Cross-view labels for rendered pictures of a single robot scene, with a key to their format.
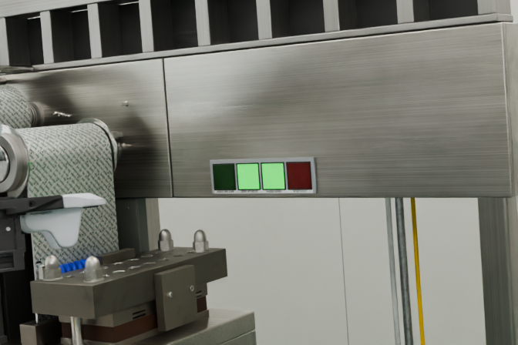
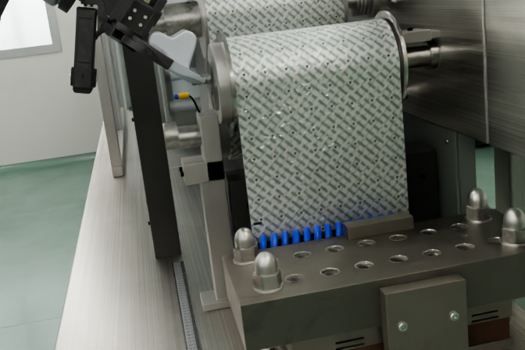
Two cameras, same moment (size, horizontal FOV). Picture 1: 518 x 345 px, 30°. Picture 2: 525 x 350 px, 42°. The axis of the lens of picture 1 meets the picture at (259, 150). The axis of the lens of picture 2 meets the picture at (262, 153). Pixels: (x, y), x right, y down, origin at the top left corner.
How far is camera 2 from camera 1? 1.25 m
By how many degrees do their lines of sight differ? 47
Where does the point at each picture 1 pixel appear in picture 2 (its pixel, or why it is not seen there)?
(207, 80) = not seen: outside the picture
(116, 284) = (294, 303)
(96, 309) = (250, 339)
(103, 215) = (380, 158)
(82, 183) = (339, 115)
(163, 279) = (387, 302)
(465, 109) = not seen: outside the picture
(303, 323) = not seen: outside the picture
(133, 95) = not seen: outside the picture
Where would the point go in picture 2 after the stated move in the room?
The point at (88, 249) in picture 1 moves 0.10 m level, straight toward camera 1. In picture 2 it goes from (348, 205) to (314, 230)
